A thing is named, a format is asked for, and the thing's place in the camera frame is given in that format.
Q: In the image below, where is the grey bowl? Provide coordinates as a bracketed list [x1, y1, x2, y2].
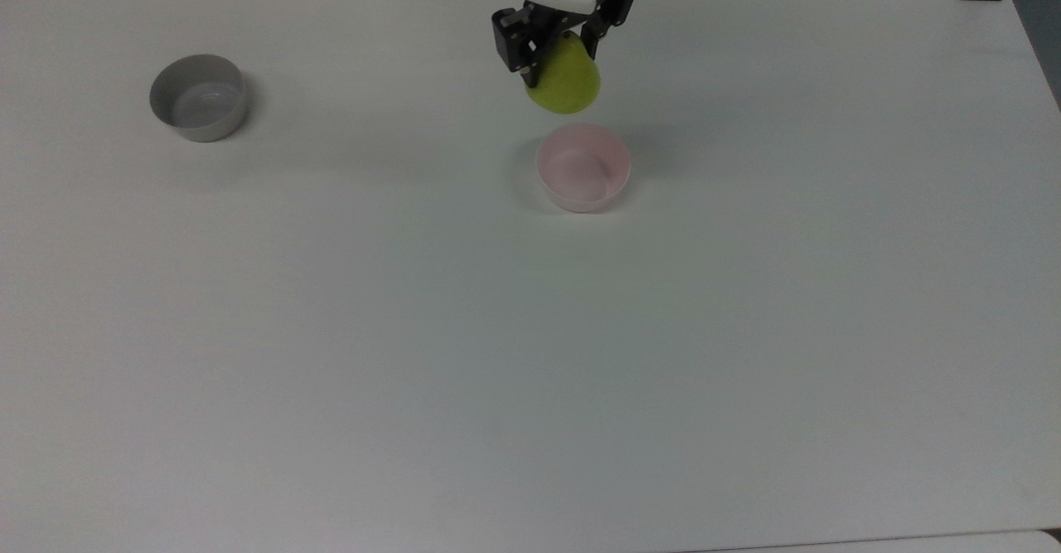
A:
[149, 54, 248, 143]

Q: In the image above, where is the pink bowl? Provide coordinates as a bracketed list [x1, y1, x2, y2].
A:
[535, 123, 632, 214]

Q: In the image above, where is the green pear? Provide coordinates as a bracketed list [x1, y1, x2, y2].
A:
[526, 31, 602, 115]

